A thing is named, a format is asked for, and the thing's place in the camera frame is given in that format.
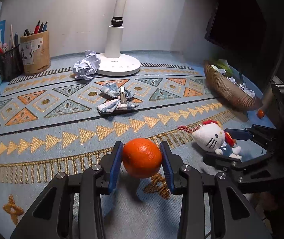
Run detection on white cat plush toy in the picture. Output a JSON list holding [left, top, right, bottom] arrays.
[[178, 120, 242, 161]]

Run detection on blue checked bow hair clip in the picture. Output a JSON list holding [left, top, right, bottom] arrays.
[[96, 83, 139, 116]]

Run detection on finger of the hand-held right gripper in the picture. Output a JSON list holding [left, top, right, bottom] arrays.
[[224, 124, 277, 152], [202, 151, 275, 178]]

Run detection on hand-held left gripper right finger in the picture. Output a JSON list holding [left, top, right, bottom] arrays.
[[159, 141, 273, 239]]

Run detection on crumpled paper scraps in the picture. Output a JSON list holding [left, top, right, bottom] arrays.
[[228, 76, 256, 97]]

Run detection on crumpled paper ball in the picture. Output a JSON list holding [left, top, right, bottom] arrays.
[[72, 50, 101, 80]]

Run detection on brown woven basket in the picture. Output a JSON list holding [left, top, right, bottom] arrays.
[[204, 60, 263, 111]]

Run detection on black mesh pen holder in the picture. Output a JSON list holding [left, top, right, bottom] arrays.
[[0, 44, 25, 81]]

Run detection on white desk lamp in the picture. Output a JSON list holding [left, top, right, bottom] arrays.
[[96, 0, 142, 76]]

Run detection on bamboo pen holder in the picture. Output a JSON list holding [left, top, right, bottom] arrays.
[[20, 30, 51, 75]]

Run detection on bunch of dark pens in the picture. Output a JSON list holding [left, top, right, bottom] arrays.
[[23, 20, 49, 36]]

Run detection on orange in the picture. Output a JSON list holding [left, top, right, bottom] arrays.
[[122, 138, 163, 179]]

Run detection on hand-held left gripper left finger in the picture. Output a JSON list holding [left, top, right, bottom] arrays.
[[10, 141, 124, 239]]

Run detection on patterned woven mat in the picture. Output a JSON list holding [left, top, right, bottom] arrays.
[[0, 52, 274, 239]]

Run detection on green object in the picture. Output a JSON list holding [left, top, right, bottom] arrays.
[[210, 58, 233, 76]]

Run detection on black monitor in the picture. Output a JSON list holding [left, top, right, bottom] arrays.
[[204, 0, 267, 55]]

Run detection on person's right hand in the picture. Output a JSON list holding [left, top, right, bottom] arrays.
[[253, 193, 282, 213]]

